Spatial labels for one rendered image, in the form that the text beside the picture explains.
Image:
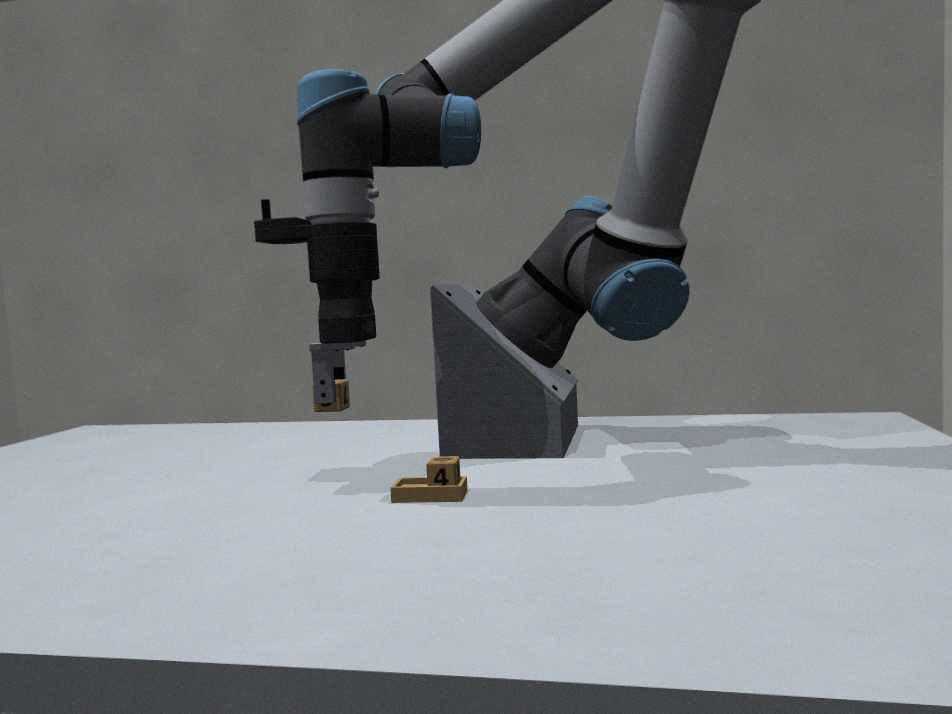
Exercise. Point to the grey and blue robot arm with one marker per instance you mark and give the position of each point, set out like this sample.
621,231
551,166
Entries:
634,290

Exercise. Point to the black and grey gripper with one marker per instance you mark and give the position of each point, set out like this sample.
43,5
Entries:
343,261

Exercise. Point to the tan shallow rectangular tray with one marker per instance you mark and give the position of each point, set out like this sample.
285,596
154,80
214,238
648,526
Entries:
415,490

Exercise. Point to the tan wooden cube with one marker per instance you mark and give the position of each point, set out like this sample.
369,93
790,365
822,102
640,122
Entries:
342,398
443,471

